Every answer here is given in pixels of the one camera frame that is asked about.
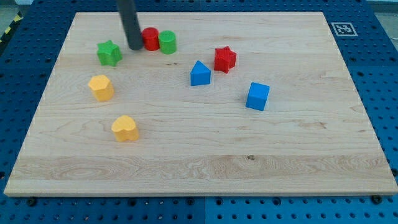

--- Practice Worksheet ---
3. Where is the blue triangle block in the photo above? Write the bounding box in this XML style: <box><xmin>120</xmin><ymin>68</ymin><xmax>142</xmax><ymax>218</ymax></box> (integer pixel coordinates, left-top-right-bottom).
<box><xmin>190</xmin><ymin>60</ymin><xmax>211</xmax><ymax>86</ymax></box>

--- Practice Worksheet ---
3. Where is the red star block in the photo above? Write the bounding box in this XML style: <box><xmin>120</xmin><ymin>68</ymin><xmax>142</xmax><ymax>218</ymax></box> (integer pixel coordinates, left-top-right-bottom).
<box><xmin>214</xmin><ymin>46</ymin><xmax>237</xmax><ymax>73</ymax></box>

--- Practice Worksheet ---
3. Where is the red cylinder block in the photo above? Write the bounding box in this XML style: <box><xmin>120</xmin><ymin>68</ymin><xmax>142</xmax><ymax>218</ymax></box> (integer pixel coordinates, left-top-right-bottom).
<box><xmin>142</xmin><ymin>27</ymin><xmax>160</xmax><ymax>51</ymax></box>

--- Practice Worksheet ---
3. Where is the green cylinder block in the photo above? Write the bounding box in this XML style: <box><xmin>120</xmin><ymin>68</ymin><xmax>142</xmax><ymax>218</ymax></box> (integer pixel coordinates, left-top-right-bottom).
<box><xmin>158</xmin><ymin>30</ymin><xmax>177</xmax><ymax>54</ymax></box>

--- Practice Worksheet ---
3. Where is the green star block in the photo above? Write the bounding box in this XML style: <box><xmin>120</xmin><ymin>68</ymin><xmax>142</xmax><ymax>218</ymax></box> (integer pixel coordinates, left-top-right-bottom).
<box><xmin>97</xmin><ymin>40</ymin><xmax>123</xmax><ymax>67</ymax></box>

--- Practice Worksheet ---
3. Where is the black bolt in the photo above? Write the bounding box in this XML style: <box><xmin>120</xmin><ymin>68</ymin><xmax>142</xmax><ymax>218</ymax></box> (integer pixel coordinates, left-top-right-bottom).
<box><xmin>26</xmin><ymin>197</ymin><xmax>37</xmax><ymax>207</ymax></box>
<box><xmin>371</xmin><ymin>195</ymin><xmax>382</xmax><ymax>205</ymax></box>

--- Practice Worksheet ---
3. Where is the white fiducial marker tag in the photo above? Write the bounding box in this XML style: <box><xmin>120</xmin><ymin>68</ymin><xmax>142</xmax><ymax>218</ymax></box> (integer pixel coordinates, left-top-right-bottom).
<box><xmin>331</xmin><ymin>22</ymin><xmax>358</xmax><ymax>37</ymax></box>

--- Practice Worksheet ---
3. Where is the yellow heart block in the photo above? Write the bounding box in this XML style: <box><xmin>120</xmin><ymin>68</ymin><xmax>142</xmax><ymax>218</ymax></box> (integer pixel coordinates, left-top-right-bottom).
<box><xmin>111</xmin><ymin>115</ymin><xmax>139</xmax><ymax>142</ymax></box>

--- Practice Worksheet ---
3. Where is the light wooden board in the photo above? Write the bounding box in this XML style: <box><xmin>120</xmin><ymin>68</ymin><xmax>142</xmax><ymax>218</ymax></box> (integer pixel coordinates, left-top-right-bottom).
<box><xmin>4</xmin><ymin>12</ymin><xmax>397</xmax><ymax>197</ymax></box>

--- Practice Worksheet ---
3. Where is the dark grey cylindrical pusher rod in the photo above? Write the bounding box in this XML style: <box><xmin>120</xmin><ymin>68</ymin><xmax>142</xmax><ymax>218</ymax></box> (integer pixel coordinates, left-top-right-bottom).
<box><xmin>116</xmin><ymin>0</ymin><xmax>144</xmax><ymax>50</ymax></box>

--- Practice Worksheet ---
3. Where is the blue cube block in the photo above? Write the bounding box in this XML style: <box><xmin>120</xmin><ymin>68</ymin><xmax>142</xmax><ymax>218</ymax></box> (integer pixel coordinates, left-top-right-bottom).
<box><xmin>246</xmin><ymin>82</ymin><xmax>270</xmax><ymax>111</ymax></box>

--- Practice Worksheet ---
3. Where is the black bolt bottom right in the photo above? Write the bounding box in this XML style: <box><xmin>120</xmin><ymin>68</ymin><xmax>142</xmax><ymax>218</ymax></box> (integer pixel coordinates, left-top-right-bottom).
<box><xmin>371</xmin><ymin>195</ymin><xmax>382</xmax><ymax>205</ymax></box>

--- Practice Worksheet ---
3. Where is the black bolt bottom left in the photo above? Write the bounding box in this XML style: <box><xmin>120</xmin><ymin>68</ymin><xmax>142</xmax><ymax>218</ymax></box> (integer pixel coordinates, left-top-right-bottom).
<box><xmin>26</xmin><ymin>197</ymin><xmax>37</xmax><ymax>207</ymax></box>

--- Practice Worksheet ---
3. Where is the yellow hexagon block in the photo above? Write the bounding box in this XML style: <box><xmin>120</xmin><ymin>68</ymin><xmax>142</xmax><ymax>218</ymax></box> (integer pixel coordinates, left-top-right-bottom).
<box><xmin>88</xmin><ymin>75</ymin><xmax>114</xmax><ymax>101</ymax></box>

